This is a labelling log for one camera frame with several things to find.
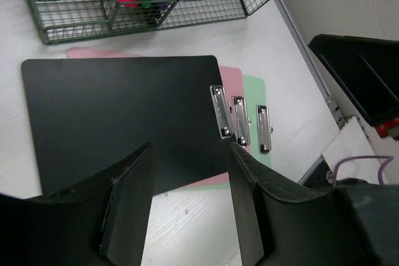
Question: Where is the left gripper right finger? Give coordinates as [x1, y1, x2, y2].
[229, 143, 398, 265]

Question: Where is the metal rail bracket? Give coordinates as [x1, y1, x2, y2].
[325, 95, 345, 126]

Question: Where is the pink clipboard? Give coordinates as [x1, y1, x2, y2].
[67, 47, 244, 189]

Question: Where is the black clipboard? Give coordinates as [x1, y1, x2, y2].
[21, 55, 232, 195]

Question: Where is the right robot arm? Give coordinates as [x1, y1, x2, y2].
[309, 34, 398, 141]

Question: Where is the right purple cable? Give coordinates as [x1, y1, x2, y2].
[330, 154, 395, 186]

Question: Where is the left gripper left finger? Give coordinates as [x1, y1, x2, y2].
[1, 143, 157, 265]

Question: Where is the green clipboard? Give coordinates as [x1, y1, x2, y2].
[173, 75, 272, 192]

